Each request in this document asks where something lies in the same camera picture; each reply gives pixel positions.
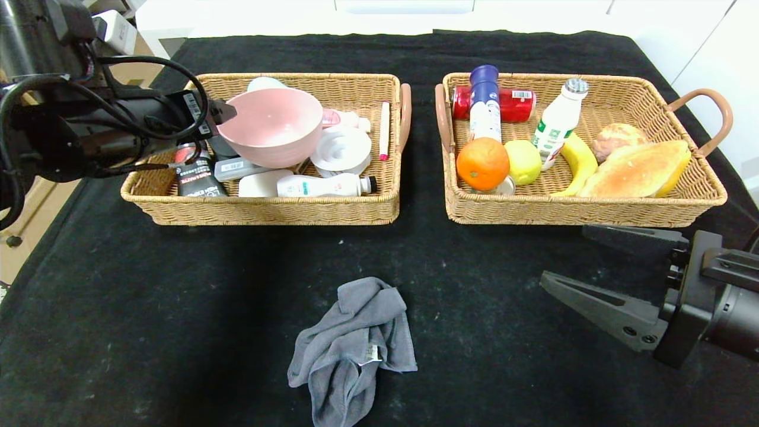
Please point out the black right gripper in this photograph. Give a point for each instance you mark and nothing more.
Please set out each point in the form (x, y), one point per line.
(686, 296)

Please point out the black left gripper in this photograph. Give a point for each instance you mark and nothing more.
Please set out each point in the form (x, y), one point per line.
(198, 114)

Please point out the pink bowl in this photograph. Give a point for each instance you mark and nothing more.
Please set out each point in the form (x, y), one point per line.
(273, 127)

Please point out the striped croissant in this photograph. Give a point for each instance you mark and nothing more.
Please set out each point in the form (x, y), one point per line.
(634, 172)

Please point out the yellow banana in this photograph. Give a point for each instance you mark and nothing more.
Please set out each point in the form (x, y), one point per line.
(581, 163)

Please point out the orange mandarin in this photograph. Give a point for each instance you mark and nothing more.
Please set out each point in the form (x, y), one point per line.
(483, 165)

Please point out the white bottle blue cap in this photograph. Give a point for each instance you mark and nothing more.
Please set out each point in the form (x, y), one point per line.
(485, 107)

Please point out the grey cloth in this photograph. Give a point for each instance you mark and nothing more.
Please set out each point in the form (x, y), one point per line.
(356, 332)

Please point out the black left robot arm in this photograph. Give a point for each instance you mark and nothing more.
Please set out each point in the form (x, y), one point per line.
(53, 136)

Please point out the wicker basket with food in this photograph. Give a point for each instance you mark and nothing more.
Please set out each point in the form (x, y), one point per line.
(563, 210)

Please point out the wicker basket with toiletries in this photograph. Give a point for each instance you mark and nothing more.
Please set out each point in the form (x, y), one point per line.
(267, 207)

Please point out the black pouch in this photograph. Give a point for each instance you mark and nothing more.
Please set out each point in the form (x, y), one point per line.
(220, 147)

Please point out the teal cup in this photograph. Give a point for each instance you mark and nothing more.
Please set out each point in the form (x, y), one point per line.
(267, 83)

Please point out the grey rectangular case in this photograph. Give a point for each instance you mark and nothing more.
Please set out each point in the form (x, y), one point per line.
(237, 169)

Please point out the black red bottle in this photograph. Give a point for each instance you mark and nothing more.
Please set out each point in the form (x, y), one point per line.
(198, 181)

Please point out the yellow mango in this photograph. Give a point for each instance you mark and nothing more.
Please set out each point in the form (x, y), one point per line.
(679, 172)

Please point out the white cabinet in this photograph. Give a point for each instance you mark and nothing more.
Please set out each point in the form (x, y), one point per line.
(296, 18)

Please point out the white bottle black cap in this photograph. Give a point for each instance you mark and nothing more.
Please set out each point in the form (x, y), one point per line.
(320, 185)

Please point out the pink white small bottle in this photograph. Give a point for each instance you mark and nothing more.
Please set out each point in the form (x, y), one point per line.
(350, 120)

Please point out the white round container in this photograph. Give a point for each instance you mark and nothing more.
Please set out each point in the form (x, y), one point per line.
(344, 151)

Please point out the round bread bun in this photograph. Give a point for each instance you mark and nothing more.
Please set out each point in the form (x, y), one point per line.
(616, 137)

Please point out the silver tin can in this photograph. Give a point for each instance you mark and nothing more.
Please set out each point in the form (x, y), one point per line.
(507, 187)

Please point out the pink white stick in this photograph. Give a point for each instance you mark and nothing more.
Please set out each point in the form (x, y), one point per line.
(385, 130)

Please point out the yellow lemon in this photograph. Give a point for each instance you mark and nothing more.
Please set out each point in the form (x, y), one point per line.
(525, 161)

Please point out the white bottle silver cap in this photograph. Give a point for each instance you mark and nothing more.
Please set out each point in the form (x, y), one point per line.
(557, 124)

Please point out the black tablecloth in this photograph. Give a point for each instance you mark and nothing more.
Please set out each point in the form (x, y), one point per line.
(450, 284)

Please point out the red drink can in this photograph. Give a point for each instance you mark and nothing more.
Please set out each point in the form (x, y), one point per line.
(517, 105)

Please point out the beige wooden rack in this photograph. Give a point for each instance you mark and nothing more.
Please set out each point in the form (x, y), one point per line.
(13, 241)

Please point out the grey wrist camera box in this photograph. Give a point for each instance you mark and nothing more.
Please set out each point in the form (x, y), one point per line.
(115, 29)

